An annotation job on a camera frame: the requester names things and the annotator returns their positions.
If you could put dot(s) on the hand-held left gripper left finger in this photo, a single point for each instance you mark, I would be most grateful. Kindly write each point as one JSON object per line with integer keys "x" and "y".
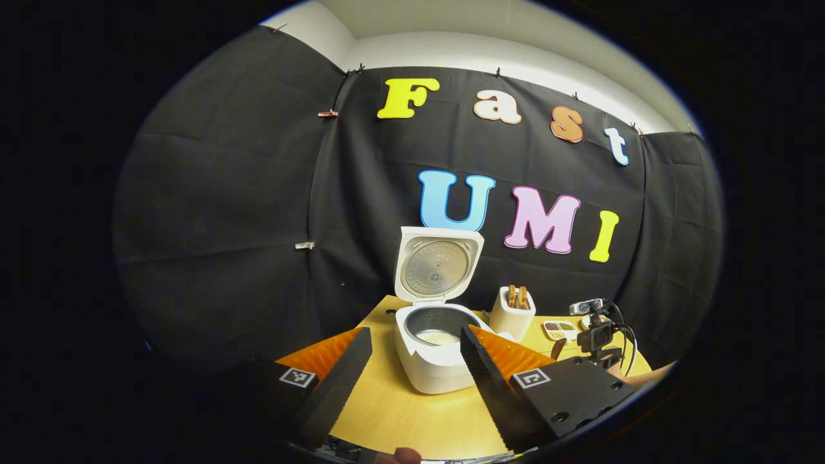
{"x": 335, "y": 386}

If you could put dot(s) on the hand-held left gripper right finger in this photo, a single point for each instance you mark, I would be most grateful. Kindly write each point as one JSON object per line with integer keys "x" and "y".
{"x": 496, "y": 393}

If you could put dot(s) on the brown wooden spoon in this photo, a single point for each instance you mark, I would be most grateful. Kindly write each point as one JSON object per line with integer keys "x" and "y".
{"x": 558, "y": 349}

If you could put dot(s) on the white rice cooker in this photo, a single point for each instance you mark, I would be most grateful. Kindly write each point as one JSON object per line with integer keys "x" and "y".
{"x": 438, "y": 380}

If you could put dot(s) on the white chopstick holder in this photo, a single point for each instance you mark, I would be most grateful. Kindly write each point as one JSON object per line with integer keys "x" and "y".
{"x": 509, "y": 325}

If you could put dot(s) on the small white plate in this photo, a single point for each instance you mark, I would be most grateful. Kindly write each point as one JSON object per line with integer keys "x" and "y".
{"x": 586, "y": 322}

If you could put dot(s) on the white compartment dish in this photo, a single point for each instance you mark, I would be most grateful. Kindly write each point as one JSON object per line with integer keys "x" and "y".
{"x": 559, "y": 330}

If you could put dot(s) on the black backdrop cloth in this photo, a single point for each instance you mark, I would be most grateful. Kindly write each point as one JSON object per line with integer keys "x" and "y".
{"x": 225, "y": 193}

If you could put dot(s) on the row of black cloth clips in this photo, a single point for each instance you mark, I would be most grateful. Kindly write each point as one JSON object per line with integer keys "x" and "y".
{"x": 497, "y": 71}

